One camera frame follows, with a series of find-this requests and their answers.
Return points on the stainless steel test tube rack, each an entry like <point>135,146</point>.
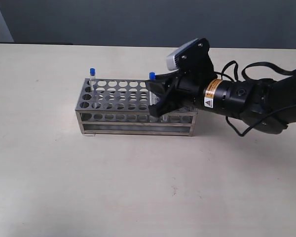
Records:
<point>120,106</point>

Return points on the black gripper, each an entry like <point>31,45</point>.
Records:
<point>204,92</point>

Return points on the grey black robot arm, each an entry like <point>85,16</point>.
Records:
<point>265,105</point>

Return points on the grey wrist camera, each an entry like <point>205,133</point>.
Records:
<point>188,55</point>

